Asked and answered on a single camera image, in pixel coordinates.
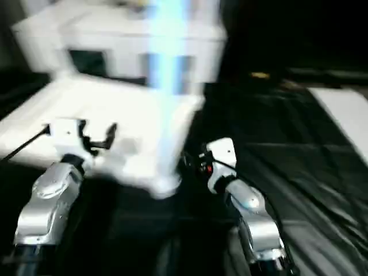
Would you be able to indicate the white plastic table top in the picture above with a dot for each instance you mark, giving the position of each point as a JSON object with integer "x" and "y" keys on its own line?
{"x": 103, "y": 109}

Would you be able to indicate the white plastic table leg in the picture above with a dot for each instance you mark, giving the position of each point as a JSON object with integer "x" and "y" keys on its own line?
{"x": 167, "y": 86}

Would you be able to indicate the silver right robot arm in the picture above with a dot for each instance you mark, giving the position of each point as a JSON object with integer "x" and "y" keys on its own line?
{"x": 253, "y": 218}

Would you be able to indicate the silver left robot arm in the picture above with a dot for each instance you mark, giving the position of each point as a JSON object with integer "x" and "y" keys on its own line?
{"x": 49, "y": 201}

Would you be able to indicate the white sideboard with glass doors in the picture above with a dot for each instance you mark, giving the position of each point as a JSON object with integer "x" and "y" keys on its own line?
{"x": 115, "y": 40}

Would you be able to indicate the black mat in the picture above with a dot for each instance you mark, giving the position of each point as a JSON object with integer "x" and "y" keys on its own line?
{"x": 299, "y": 172}

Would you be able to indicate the small yellow label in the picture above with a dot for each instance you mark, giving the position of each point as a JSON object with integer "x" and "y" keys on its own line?
{"x": 260, "y": 75}

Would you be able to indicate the black cabinet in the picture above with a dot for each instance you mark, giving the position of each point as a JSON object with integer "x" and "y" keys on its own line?
{"x": 299, "y": 29}

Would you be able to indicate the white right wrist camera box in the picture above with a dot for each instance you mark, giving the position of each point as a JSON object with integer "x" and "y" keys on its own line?
{"x": 221, "y": 152}

